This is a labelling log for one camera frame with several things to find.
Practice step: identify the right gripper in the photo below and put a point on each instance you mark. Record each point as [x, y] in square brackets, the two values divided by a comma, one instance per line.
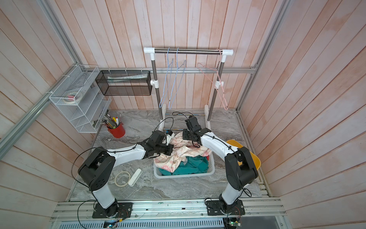
[185, 133]

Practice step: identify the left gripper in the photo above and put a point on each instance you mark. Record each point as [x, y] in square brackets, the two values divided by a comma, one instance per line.
[169, 152]

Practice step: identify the cream pink print jacket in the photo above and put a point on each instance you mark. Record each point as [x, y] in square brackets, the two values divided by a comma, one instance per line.
[181, 150]

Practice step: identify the green jacket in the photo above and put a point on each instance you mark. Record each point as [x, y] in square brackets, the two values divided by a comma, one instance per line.
[192, 165]

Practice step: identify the light blue hanger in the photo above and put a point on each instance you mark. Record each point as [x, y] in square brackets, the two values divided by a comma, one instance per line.
[176, 80]
[166, 79]

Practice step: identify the pink hanger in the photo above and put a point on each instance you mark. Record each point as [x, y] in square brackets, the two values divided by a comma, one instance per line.
[218, 82]

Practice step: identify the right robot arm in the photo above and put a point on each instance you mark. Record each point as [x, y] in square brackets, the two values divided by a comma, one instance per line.
[240, 168]

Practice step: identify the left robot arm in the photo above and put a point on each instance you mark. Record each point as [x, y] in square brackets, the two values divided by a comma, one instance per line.
[97, 168]

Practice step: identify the white plastic laundry basket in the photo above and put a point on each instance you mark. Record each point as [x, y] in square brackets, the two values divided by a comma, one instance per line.
[210, 171]

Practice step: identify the white remote-like bar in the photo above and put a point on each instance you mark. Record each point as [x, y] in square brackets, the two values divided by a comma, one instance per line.
[135, 177]

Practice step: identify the red pencil cup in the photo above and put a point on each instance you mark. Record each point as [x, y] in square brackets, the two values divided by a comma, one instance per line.
[117, 132]

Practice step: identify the yellow plastic tray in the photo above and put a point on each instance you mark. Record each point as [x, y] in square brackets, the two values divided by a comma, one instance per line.
[255, 158]

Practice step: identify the black mesh basket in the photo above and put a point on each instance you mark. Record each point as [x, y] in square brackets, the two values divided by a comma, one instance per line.
[124, 82]

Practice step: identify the white clothes rack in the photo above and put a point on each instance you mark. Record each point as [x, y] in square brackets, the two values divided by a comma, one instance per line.
[155, 83]

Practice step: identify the tape roll on shelf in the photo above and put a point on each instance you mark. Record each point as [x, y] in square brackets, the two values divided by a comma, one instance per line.
[72, 98]

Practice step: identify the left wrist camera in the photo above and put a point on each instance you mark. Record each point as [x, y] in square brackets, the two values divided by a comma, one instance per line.
[169, 135]

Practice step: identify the white wire shelf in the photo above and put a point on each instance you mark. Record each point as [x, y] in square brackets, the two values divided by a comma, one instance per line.
[80, 100]

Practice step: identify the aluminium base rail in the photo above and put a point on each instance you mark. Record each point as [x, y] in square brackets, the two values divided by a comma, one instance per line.
[169, 214]

